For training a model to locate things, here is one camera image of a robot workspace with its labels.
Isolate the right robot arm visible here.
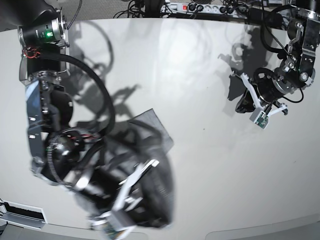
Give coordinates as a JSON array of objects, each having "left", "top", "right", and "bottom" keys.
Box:
[{"left": 0, "top": 0, "right": 143, "bottom": 212}]

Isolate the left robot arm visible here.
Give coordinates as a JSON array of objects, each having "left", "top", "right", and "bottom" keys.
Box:
[{"left": 248, "top": 0, "right": 320, "bottom": 112}]

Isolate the grey t-shirt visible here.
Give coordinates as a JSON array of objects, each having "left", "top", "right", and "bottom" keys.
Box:
[{"left": 74, "top": 108, "right": 176, "bottom": 229}]

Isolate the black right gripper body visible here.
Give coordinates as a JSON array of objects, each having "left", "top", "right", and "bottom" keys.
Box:
[{"left": 72, "top": 167, "right": 128, "bottom": 215}]

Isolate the white power strip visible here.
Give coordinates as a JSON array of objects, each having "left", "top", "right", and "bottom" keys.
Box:
[{"left": 160, "top": 1, "right": 249, "bottom": 19}]

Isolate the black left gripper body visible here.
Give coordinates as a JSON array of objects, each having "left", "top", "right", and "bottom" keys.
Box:
[{"left": 253, "top": 68, "right": 283, "bottom": 104}]

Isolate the white slotted bracket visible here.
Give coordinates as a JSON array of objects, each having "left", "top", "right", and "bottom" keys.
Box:
[{"left": 0, "top": 199, "right": 48, "bottom": 230}]

